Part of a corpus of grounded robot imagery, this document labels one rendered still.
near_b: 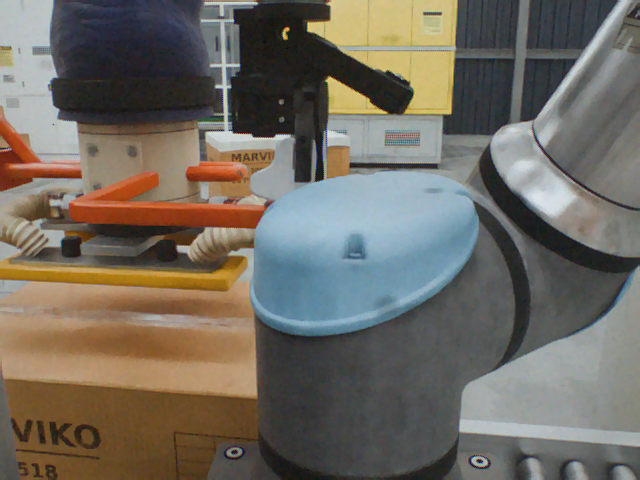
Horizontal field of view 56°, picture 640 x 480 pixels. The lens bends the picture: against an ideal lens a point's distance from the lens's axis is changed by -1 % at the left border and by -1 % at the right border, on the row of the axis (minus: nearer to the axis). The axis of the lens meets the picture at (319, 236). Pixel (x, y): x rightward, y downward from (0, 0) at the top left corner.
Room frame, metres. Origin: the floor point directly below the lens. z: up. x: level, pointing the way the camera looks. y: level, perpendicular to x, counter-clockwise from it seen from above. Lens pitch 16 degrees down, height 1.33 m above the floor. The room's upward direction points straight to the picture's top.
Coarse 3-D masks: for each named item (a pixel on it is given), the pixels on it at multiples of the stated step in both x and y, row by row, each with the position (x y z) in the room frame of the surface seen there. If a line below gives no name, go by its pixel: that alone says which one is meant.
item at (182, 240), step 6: (66, 234) 0.96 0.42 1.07; (72, 234) 0.96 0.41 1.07; (78, 234) 0.95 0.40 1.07; (84, 234) 0.95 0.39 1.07; (90, 234) 0.95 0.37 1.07; (96, 234) 0.95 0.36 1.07; (84, 240) 0.95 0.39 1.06; (174, 240) 0.93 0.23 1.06; (180, 240) 0.93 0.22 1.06; (186, 240) 0.93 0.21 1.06; (192, 240) 0.92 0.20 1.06; (252, 246) 0.91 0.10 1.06
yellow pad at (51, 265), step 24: (72, 240) 0.79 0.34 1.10; (168, 240) 0.79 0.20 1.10; (0, 264) 0.78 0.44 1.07; (24, 264) 0.78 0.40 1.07; (48, 264) 0.77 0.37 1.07; (72, 264) 0.77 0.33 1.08; (96, 264) 0.76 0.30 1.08; (120, 264) 0.76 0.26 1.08; (144, 264) 0.76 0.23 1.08; (168, 264) 0.76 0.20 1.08; (192, 264) 0.76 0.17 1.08; (216, 264) 0.76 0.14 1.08; (240, 264) 0.78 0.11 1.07; (168, 288) 0.73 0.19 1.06; (192, 288) 0.73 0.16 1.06; (216, 288) 0.72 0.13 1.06
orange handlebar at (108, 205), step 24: (24, 168) 0.88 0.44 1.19; (48, 168) 0.88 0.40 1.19; (72, 168) 0.87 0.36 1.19; (192, 168) 0.85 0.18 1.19; (216, 168) 0.84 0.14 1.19; (240, 168) 0.85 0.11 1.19; (96, 192) 0.67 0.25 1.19; (120, 192) 0.70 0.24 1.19; (72, 216) 0.63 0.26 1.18; (96, 216) 0.61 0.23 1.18; (120, 216) 0.61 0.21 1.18; (144, 216) 0.60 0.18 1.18; (168, 216) 0.60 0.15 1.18; (192, 216) 0.59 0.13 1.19; (216, 216) 0.59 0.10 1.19; (240, 216) 0.59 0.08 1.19
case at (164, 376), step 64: (0, 320) 0.88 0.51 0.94; (64, 320) 0.88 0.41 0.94; (128, 320) 0.89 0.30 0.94; (192, 320) 0.89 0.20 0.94; (64, 384) 0.69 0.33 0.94; (128, 384) 0.69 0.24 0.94; (192, 384) 0.69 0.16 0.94; (64, 448) 0.70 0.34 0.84; (128, 448) 0.68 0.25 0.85; (192, 448) 0.67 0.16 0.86
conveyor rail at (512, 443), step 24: (480, 432) 1.10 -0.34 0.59; (504, 432) 1.10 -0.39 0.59; (528, 432) 1.10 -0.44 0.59; (552, 432) 1.10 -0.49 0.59; (576, 432) 1.10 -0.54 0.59; (600, 432) 1.10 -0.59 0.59; (624, 432) 1.10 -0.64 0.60; (504, 456) 1.09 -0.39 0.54; (528, 456) 1.08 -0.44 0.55; (552, 456) 1.08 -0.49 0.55; (576, 456) 1.07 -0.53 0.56; (600, 456) 1.06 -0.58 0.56; (624, 456) 1.06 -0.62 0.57
